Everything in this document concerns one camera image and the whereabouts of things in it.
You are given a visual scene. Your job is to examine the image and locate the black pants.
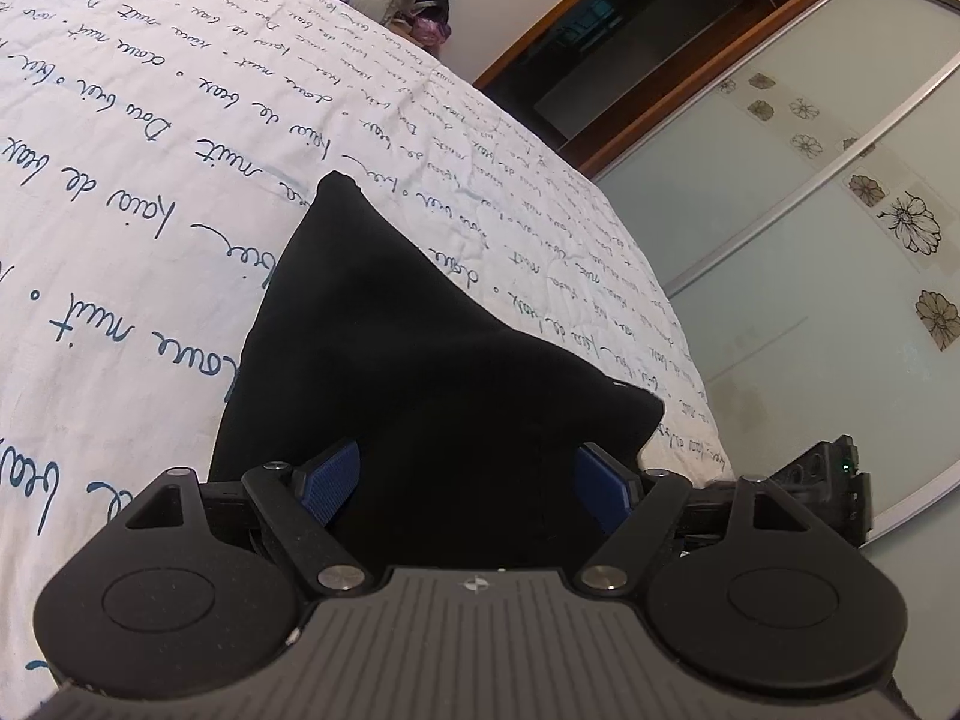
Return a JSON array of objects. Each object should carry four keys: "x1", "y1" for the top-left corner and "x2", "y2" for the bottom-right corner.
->
[{"x1": 210, "y1": 172, "x2": 664, "y2": 571}]

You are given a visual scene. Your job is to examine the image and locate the frosted sliding wardrobe door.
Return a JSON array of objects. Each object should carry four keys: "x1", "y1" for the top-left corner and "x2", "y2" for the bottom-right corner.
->
[{"x1": 597, "y1": 0, "x2": 958, "y2": 535}]

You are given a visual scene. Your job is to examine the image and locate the white script-print bedsheet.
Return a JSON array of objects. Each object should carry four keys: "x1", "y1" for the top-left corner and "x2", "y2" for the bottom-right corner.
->
[{"x1": 2, "y1": 0, "x2": 732, "y2": 718}]

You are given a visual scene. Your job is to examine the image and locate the wooden door frame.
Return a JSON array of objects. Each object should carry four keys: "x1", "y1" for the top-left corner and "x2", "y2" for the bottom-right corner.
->
[{"x1": 477, "y1": 0, "x2": 817, "y2": 177}]

